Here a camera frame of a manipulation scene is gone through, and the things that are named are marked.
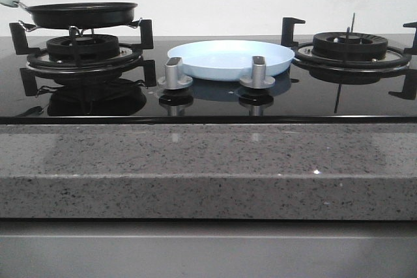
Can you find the light blue plate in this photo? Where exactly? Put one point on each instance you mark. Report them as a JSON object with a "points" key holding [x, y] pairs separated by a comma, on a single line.
{"points": [[228, 60]]}

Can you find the black frying pan green handle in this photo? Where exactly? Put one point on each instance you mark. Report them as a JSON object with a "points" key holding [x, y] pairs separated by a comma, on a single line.
{"points": [[81, 15]]}

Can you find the silver left stove knob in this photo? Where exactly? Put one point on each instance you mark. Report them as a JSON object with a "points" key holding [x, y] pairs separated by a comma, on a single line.
{"points": [[175, 78]]}

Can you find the silver stove knob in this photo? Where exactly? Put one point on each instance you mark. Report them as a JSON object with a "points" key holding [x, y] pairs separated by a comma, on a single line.
{"points": [[258, 78], [175, 78]]}

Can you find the silver right stove knob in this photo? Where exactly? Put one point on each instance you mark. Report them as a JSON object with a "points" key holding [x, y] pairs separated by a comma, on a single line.
{"points": [[258, 78]]}

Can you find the black left pan support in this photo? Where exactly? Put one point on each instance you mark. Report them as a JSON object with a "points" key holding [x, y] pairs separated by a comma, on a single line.
{"points": [[78, 73]]}

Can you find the black pan support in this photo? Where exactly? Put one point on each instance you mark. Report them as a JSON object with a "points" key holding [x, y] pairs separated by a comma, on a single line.
{"points": [[396, 63], [78, 73]]}

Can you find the black right gas burner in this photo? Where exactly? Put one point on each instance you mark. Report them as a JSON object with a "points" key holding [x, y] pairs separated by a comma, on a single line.
{"points": [[349, 46]]}

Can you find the black gas burner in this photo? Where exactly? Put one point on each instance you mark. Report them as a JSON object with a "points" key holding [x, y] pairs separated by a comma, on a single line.
{"points": [[349, 46], [90, 48]]}

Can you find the black left gas burner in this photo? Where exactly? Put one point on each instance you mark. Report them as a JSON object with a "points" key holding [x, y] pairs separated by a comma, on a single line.
{"points": [[90, 48]]}

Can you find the black glass cooktop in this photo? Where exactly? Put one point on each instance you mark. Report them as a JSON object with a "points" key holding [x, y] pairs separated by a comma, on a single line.
{"points": [[300, 95]]}

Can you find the black right pan support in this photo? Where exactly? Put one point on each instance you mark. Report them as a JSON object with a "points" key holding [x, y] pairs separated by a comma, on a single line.
{"points": [[396, 63]]}

